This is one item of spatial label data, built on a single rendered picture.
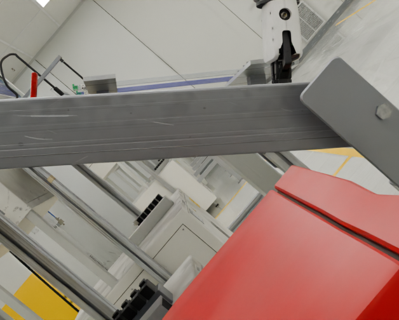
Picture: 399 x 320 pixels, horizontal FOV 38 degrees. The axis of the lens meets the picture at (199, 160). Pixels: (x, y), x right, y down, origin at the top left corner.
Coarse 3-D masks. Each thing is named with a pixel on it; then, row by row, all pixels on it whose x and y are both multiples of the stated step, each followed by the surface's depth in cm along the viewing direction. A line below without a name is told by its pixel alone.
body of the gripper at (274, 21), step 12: (264, 0) 98; (276, 0) 97; (288, 0) 97; (264, 12) 100; (276, 12) 97; (288, 12) 98; (264, 24) 101; (276, 24) 97; (288, 24) 96; (264, 36) 102; (276, 36) 96; (300, 36) 97; (264, 48) 103; (276, 48) 97; (300, 48) 97; (264, 60) 105
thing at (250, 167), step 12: (228, 156) 143; (240, 156) 144; (252, 156) 144; (240, 168) 144; (252, 168) 144; (264, 168) 144; (252, 180) 144; (264, 180) 144; (276, 180) 145; (264, 192) 144
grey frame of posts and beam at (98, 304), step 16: (272, 160) 124; (288, 160) 124; (0, 224) 121; (0, 240) 122; (16, 240) 122; (32, 240) 125; (32, 256) 123; (48, 256) 123; (48, 272) 122; (64, 272) 123; (64, 288) 123; (80, 288) 123; (80, 304) 123; (96, 304) 123; (112, 304) 127
